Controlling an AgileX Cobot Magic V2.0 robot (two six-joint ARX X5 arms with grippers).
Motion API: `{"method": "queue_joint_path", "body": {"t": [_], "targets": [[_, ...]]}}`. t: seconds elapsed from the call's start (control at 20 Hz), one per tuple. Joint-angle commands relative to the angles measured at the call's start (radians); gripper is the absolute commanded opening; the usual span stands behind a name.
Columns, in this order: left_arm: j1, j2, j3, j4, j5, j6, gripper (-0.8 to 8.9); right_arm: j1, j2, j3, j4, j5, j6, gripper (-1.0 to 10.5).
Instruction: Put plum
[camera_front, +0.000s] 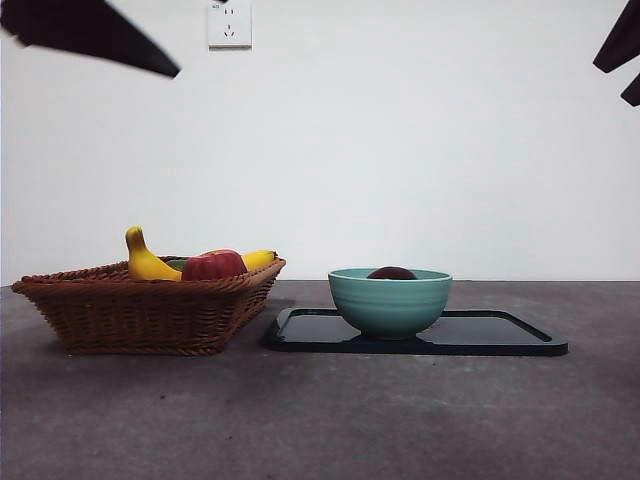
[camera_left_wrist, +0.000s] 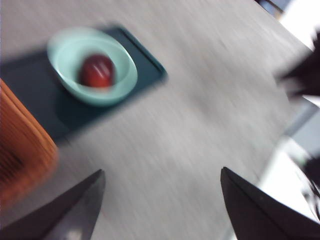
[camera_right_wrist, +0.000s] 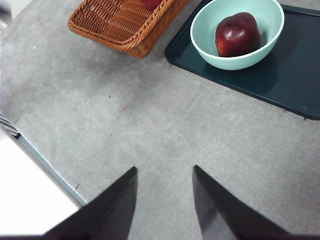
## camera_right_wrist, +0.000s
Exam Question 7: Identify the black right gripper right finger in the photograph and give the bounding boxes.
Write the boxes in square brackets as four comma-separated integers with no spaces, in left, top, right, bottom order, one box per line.
[191,164,320,240]

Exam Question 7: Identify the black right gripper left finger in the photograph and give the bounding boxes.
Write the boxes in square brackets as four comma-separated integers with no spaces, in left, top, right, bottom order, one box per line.
[0,166,139,240]

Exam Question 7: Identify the dark red plum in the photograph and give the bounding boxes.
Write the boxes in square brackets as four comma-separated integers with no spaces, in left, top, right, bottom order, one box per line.
[215,11,262,58]

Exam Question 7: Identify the dark teal flat tray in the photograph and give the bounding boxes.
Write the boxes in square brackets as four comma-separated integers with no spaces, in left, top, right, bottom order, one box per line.
[164,0,320,121]

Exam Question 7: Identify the brown wicker basket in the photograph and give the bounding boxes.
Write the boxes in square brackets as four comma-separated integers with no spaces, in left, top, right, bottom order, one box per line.
[67,0,191,59]

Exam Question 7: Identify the teal ribbed bowl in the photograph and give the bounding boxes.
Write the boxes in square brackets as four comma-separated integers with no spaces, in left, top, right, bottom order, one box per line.
[189,0,286,71]

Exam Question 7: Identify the red apple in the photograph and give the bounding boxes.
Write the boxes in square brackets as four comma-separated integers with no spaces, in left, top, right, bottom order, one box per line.
[142,0,163,10]

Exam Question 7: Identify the grey ridged table bracket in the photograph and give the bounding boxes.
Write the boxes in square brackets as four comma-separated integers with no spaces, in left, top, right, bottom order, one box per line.
[0,113,21,139]

